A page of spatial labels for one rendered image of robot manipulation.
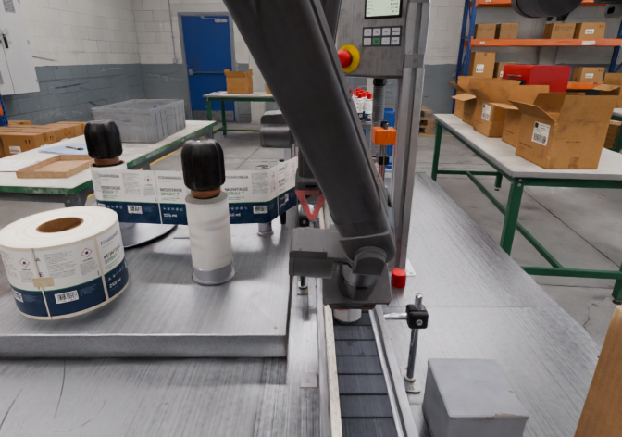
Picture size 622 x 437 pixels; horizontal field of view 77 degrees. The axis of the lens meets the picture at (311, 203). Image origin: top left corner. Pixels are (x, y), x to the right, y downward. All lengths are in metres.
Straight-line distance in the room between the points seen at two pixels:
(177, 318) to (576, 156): 2.12
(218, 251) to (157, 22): 8.62
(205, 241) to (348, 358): 0.36
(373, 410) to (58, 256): 0.58
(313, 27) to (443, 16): 8.30
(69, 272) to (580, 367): 0.91
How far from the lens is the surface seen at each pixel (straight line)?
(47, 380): 0.83
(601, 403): 0.50
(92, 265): 0.84
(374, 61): 0.90
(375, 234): 0.43
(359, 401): 0.62
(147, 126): 2.78
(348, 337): 0.71
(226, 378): 0.73
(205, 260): 0.84
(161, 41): 9.29
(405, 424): 0.49
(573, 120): 2.38
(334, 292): 0.61
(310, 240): 0.50
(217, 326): 0.75
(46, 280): 0.84
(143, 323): 0.80
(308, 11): 0.28
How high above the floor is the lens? 1.33
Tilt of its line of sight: 20 degrees down
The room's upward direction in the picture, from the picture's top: straight up
